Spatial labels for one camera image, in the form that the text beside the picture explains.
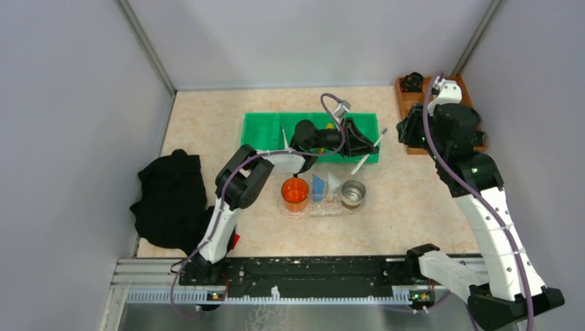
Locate white toothpaste tube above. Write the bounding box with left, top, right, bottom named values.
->
left=326, top=172, right=341, bottom=202

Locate steel cup orange sleeve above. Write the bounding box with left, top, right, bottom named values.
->
left=341, top=179, right=366, bottom=210

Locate blue toothpaste tube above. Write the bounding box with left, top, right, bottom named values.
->
left=312, top=174, right=326, bottom=203

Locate clear textured plastic tray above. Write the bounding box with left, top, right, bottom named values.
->
left=277, top=191, right=366, bottom=219

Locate orange plastic mug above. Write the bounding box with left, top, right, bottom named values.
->
left=280, top=177, right=310, bottom=212

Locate green compartment bin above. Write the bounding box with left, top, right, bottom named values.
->
left=240, top=112, right=380, bottom=150

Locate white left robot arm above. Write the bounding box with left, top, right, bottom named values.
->
left=187, top=117, right=379, bottom=283

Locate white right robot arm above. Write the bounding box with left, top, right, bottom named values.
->
left=397, top=103, right=565, bottom=330

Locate yellow toothpaste tube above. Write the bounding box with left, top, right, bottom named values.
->
left=317, top=123, right=335, bottom=154

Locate brown wooden compartment tray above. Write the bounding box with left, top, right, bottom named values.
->
left=394, top=75, right=488, bottom=157

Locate red tag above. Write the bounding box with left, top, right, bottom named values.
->
left=232, top=234, right=240, bottom=250

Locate black cloth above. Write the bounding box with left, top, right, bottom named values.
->
left=130, top=149, right=214, bottom=255

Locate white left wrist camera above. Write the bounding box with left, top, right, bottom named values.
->
left=332, top=100, right=351, bottom=121

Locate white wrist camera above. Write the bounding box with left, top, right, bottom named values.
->
left=332, top=100, right=351, bottom=121
left=428, top=77, right=463, bottom=111

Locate black coiled cable top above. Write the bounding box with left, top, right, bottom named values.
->
left=400, top=72, right=425, bottom=93

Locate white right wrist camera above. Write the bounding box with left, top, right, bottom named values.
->
left=428, top=77, right=463, bottom=111

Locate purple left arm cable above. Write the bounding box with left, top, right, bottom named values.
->
left=169, top=93, right=348, bottom=320

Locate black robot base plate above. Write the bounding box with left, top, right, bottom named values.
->
left=179, top=256, right=439, bottom=305

